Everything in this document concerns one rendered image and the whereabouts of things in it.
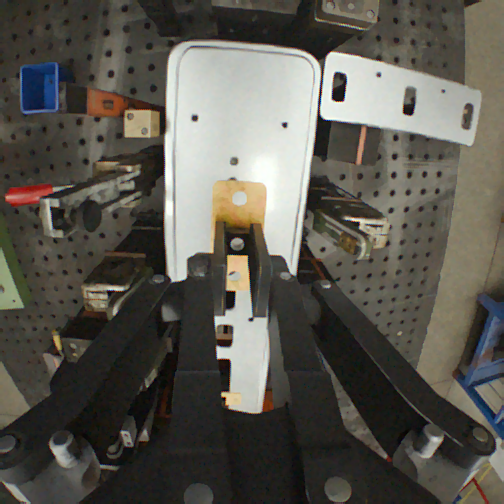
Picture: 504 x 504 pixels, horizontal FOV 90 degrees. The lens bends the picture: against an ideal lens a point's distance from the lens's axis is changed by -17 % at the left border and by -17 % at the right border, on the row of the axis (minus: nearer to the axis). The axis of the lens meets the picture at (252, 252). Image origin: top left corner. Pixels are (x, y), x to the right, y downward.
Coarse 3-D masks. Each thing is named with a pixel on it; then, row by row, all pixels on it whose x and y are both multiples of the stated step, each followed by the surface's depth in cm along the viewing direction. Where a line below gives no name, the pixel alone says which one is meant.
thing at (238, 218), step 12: (228, 180) 20; (216, 192) 20; (228, 192) 20; (252, 192) 20; (264, 192) 20; (216, 204) 21; (228, 204) 21; (252, 204) 21; (264, 204) 21; (216, 216) 21; (228, 216) 21; (240, 216) 21; (252, 216) 21; (264, 216) 21; (228, 228) 21; (240, 228) 21; (228, 240) 21; (228, 252) 21; (240, 252) 21; (228, 264) 22; (240, 264) 22; (228, 288) 23; (240, 288) 23
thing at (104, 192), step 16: (112, 176) 33; (128, 176) 35; (64, 192) 25; (80, 192) 26; (96, 192) 30; (112, 192) 34; (48, 208) 23; (64, 208) 25; (80, 208) 23; (96, 208) 25; (112, 208) 33; (48, 224) 24; (64, 224) 25; (80, 224) 24; (96, 224) 25
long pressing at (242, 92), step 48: (192, 48) 37; (240, 48) 38; (288, 48) 38; (192, 96) 40; (240, 96) 40; (288, 96) 40; (192, 144) 42; (240, 144) 43; (288, 144) 43; (192, 192) 45; (240, 192) 46; (288, 192) 46; (192, 240) 48; (240, 240) 49; (288, 240) 49; (240, 336) 56; (240, 384) 61
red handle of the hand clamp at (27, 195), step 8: (48, 184) 31; (64, 184) 33; (72, 184) 33; (120, 184) 36; (128, 184) 37; (16, 192) 29; (24, 192) 29; (32, 192) 30; (40, 192) 31; (48, 192) 31; (128, 192) 38; (8, 200) 29; (16, 200) 29; (24, 200) 30; (32, 200) 30
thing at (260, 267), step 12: (252, 228) 20; (252, 240) 18; (264, 240) 18; (252, 252) 18; (264, 252) 16; (252, 264) 17; (264, 264) 15; (252, 276) 17; (264, 276) 15; (252, 288) 16; (264, 288) 15; (252, 300) 16; (264, 300) 15; (252, 312) 16; (264, 312) 15
